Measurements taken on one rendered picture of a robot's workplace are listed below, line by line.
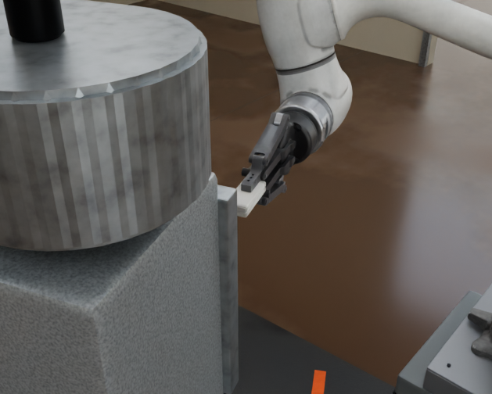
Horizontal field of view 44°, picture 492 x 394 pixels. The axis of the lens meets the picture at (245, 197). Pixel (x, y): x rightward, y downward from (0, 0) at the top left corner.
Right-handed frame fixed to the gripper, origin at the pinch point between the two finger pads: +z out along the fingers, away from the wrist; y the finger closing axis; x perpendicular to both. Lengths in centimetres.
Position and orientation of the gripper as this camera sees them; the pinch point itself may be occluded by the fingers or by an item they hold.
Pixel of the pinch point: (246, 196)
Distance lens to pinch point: 77.9
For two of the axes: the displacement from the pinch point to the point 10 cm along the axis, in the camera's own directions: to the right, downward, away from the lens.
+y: 0.0, 8.5, 5.3
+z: -3.8, 4.9, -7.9
